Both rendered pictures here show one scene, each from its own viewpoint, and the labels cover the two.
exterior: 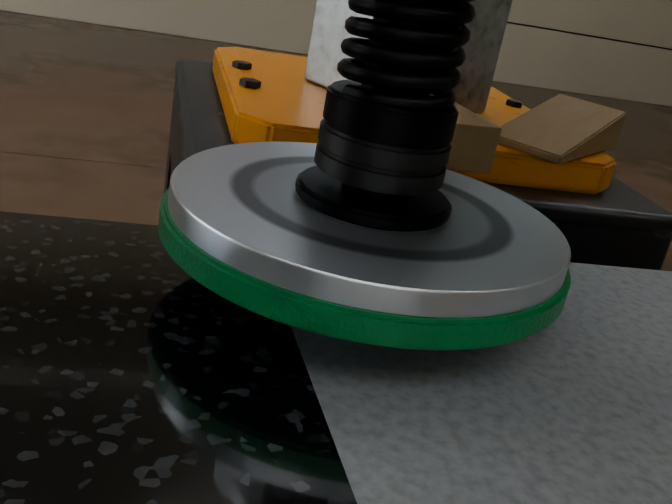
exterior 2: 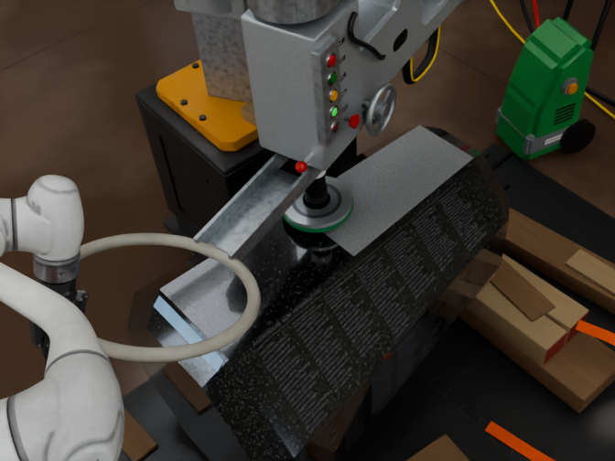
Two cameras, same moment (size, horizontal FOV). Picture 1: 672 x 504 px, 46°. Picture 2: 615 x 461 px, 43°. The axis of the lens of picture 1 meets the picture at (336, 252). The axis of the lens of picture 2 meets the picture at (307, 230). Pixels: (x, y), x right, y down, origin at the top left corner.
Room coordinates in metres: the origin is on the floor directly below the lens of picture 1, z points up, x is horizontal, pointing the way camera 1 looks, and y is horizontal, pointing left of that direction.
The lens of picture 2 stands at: (-1.15, 0.57, 2.56)
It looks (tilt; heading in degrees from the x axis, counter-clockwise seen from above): 48 degrees down; 341
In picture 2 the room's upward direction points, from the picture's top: 6 degrees counter-clockwise
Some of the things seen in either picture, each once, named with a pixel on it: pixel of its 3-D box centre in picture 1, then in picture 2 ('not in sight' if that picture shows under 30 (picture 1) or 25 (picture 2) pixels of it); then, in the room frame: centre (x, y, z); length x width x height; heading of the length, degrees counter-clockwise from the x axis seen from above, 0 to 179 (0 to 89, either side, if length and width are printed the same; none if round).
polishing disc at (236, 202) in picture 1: (370, 212); (317, 201); (0.41, -0.01, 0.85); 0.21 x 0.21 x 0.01
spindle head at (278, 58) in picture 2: not in sight; (322, 65); (0.45, -0.08, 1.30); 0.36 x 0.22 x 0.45; 123
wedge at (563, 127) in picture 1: (559, 125); not in sight; (1.03, -0.25, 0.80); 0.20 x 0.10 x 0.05; 146
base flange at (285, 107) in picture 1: (391, 107); (242, 88); (1.15, -0.04, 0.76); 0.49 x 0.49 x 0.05; 15
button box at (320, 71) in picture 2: not in sight; (328, 93); (0.27, -0.02, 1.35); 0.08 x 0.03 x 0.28; 123
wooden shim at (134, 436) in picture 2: not in sight; (126, 431); (0.43, 0.78, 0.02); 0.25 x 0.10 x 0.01; 19
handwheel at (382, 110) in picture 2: not in sight; (370, 106); (0.37, -0.18, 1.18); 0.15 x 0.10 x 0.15; 123
